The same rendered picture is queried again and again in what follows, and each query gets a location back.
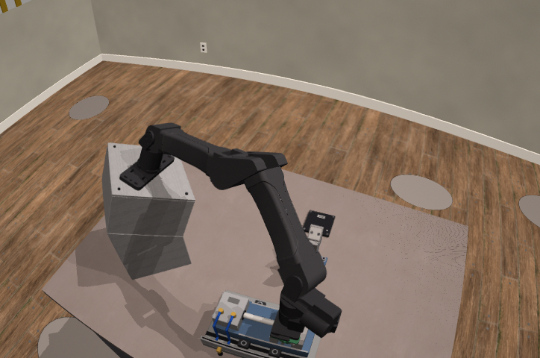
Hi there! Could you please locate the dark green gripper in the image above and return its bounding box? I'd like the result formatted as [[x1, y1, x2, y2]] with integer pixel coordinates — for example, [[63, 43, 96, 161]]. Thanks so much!
[[270, 308, 301, 344]]

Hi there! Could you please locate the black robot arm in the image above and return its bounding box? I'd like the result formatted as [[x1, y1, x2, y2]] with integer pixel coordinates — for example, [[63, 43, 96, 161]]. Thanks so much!
[[119, 122, 342, 338]]

